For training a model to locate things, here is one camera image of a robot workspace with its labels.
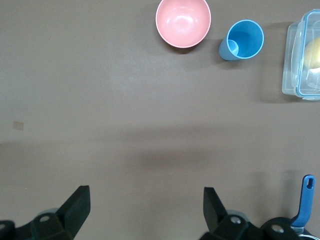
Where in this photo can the blue cup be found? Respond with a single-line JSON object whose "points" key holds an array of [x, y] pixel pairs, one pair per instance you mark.
{"points": [[247, 37]]}

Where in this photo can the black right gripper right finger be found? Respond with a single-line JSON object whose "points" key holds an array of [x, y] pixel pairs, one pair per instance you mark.
{"points": [[217, 220]]}

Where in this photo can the clear plastic food container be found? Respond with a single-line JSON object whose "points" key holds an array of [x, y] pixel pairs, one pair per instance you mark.
{"points": [[292, 62]]}

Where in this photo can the pink bowl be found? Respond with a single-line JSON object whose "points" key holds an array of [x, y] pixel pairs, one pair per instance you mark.
{"points": [[183, 22]]}

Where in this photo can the yellow food piece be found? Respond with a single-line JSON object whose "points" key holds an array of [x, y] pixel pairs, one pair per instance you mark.
{"points": [[313, 52]]}

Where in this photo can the small brown tape patch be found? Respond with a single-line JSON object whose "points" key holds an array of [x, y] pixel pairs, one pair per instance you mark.
{"points": [[18, 125]]}

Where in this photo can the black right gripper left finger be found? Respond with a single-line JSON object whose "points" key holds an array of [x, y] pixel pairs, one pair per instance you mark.
{"points": [[72, 212]]}

